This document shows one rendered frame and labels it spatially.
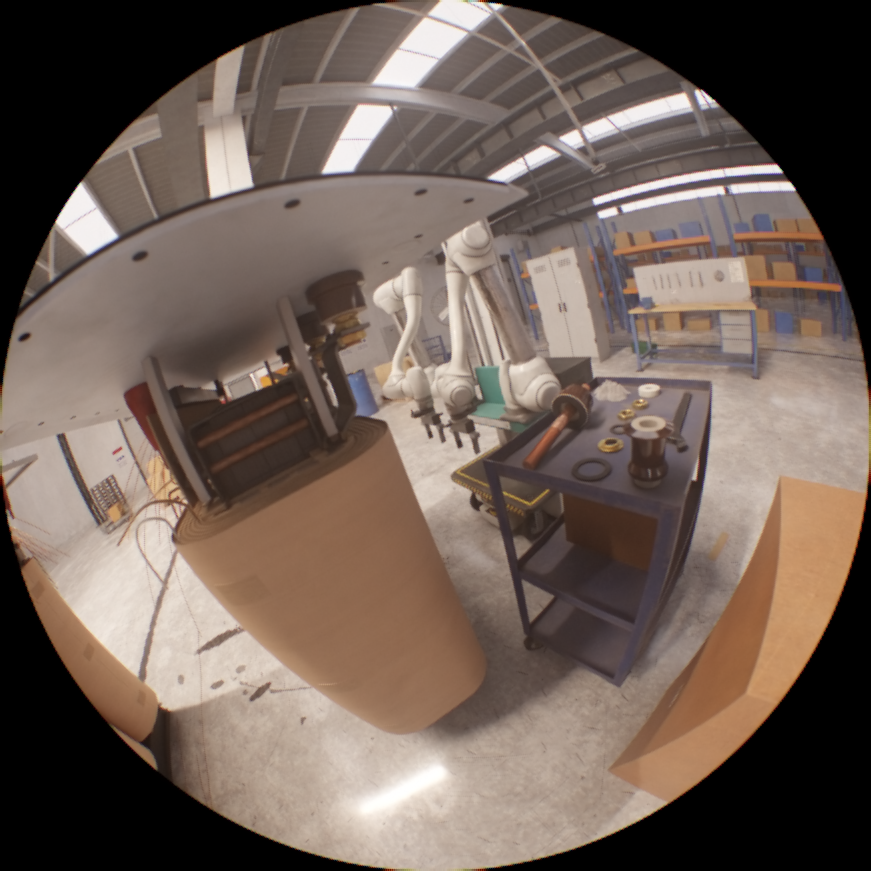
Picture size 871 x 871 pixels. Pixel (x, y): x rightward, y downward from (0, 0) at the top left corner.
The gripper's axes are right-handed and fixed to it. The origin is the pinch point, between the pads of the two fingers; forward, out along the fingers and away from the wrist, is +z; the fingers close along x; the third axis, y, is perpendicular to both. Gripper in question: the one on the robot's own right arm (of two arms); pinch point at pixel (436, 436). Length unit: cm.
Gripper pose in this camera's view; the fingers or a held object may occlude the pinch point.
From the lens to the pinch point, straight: 159.3
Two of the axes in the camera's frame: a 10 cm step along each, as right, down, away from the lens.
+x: -5.0, -1.5, 8.5
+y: 8.1, -4.2, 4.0
